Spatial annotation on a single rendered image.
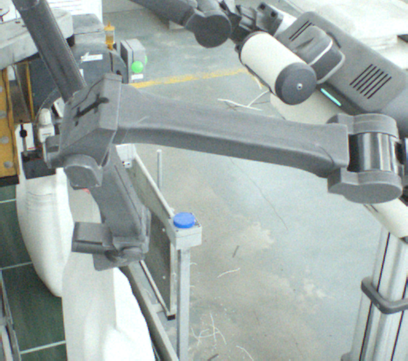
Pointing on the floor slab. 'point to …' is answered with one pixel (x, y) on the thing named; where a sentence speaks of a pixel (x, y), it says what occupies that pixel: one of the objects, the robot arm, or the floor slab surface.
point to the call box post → (182, 303)
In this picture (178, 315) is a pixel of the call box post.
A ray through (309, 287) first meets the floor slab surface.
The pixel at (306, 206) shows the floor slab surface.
